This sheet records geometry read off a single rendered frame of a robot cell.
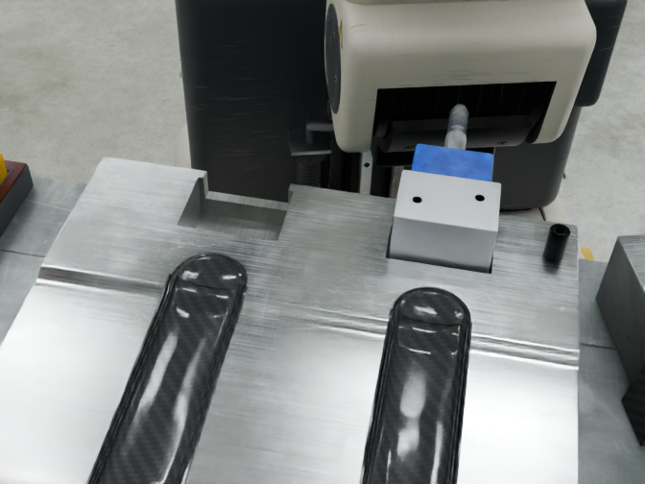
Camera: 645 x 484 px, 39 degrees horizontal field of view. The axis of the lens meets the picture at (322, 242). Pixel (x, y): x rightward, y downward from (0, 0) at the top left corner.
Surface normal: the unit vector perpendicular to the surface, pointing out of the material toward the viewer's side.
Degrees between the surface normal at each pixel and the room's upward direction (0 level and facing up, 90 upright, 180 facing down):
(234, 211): 90
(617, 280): 90
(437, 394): 9
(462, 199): 0
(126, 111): 0
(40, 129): 0
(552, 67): 98
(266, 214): 90
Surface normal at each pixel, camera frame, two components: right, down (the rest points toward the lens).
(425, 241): -0.18, 0.69
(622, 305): -0.99, 0.06
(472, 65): 0.11, 0.79
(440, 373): -0.18, -0.70
